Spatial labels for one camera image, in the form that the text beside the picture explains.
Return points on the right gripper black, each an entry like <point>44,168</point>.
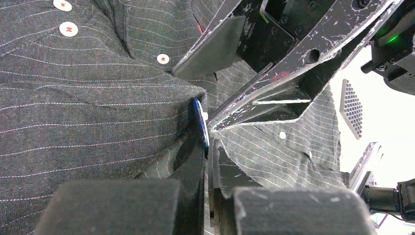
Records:
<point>295,47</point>

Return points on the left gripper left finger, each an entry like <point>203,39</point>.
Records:
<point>175,205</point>

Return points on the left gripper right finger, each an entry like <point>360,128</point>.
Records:
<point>224,176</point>

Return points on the black pinstriped shirt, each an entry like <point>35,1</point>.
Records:
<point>86,91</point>

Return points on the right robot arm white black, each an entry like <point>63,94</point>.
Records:
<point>393,49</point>

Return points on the dark grey studded baseplate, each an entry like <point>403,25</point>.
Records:
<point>351,109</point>

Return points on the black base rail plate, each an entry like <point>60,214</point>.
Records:
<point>396,202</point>

